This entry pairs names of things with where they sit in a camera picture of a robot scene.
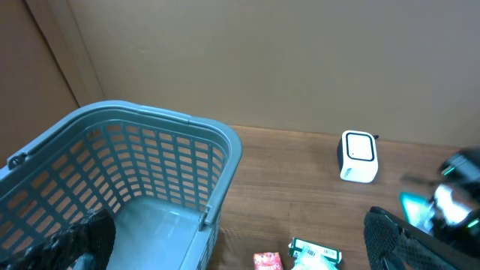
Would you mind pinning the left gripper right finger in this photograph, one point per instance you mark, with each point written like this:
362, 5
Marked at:
392, 243

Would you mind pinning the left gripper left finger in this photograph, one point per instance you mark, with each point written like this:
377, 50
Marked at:
86, 244

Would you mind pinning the grey plastic mesh basket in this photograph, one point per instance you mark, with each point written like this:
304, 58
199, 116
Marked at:
162, 176

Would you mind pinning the green Axe Brand box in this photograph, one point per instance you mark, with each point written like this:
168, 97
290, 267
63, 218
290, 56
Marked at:
297, 245

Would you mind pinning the orange Kleenex tissue pack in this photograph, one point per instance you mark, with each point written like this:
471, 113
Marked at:
267, 261

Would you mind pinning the green 3M gloves package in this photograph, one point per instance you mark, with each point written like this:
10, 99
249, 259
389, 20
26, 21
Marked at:
418, 211

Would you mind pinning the light green wipes pack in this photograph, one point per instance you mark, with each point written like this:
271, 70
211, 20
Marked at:
305, 261

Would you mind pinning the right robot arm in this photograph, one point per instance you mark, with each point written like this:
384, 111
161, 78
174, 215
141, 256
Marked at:
451, 213

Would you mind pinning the white barcode scanner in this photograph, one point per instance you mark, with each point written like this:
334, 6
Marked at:
357, 156

